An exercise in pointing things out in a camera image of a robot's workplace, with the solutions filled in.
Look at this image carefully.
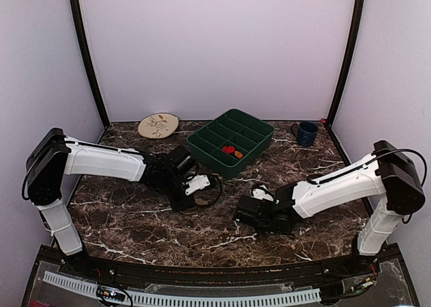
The red yellow argyle sock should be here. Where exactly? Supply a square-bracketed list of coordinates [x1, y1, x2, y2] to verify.
[222, 145, 244, 160]

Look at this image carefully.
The green divided organizer tray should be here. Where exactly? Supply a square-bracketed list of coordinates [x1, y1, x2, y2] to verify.
[187, 108, 275, 180]

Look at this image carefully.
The dark blue mug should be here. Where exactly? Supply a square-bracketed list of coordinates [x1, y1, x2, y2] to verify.
[290, 121, 319, 147]

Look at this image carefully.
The brown ribbed sock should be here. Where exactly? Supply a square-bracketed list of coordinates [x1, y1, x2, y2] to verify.
[195, 199, 209, 207]

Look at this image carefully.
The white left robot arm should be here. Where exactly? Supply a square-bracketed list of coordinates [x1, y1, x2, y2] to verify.
[22, 128, 222, 277]

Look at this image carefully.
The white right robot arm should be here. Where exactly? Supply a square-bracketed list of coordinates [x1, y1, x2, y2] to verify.
[233, 140, 425, 276]

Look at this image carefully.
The round wooden slice plate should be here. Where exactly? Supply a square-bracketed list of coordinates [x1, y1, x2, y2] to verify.
[137, 113, 179, 139]

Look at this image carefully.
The black front table rail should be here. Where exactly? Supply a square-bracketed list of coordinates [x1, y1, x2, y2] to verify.
[36, 246, 401, 289]

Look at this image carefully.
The white slotted cable duct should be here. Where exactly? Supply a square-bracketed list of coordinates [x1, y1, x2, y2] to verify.
[42, 271, 322, 306]

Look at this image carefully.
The black left corner post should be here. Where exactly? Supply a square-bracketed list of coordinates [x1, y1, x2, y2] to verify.
[69, 0, 110, 129]

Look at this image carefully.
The black corner post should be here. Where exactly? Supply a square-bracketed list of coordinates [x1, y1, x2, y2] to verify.
[326, 0, 367, 129]
[69, 0, 110, 129]

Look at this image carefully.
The black right corner post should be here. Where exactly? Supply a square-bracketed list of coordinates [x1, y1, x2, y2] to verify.
[326, 0, 367, 129]

